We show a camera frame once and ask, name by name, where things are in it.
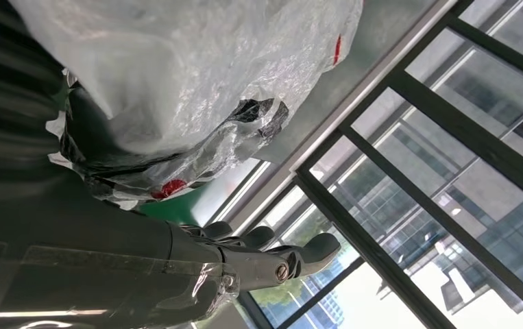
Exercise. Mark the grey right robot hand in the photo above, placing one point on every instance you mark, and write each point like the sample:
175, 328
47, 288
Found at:
84, 263

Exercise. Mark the green conveyor belt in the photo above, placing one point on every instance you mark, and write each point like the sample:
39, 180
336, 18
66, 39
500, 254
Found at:
175, 211

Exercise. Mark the white window sill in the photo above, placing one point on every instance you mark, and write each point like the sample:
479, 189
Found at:
361, 91

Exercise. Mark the dark window frame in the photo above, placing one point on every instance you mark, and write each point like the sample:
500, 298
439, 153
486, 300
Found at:
470, 136

